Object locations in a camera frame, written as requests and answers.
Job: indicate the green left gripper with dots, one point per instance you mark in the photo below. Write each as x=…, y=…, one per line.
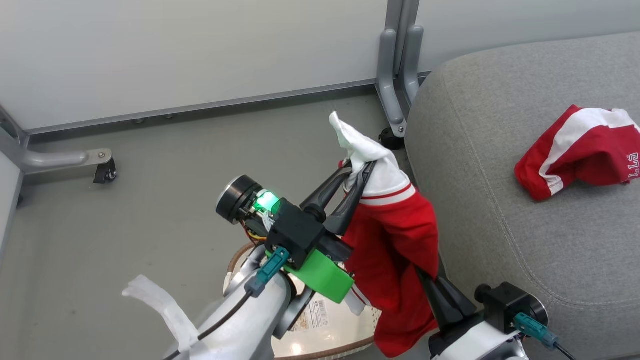
x=325, y=276

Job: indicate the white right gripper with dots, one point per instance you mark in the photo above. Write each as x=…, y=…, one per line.
x=475, y=345

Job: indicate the white garment with red hem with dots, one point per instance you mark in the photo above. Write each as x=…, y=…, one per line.
x=395, y=235

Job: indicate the red shorts with white stripe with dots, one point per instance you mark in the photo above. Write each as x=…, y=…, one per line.
x=590, y=160

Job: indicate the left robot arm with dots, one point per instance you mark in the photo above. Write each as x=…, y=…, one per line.
x=245, y=325

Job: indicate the grey fabric sofa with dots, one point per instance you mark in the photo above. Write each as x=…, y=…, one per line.
x=500, y=175

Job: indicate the black caster wheel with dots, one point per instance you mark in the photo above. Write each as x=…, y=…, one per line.
x=105, y=173
x=390, y=139

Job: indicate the white perforated laundry basket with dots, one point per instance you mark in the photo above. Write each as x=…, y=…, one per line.
x=327, y=332

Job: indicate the white tape strip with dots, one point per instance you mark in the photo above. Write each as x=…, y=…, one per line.
x=165, y=305

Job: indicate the grey partition leg flat foot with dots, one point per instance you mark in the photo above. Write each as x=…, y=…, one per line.
x=55, y=159

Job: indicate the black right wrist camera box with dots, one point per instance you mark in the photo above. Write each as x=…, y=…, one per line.
x=505, y=305

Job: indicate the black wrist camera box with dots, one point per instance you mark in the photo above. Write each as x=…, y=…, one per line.
x=505, y=305
x=295, y=232

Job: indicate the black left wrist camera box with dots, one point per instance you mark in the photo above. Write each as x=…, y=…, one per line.
x=295, y=232

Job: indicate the grey partition base rail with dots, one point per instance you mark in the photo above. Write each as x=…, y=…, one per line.
x=200, y=107

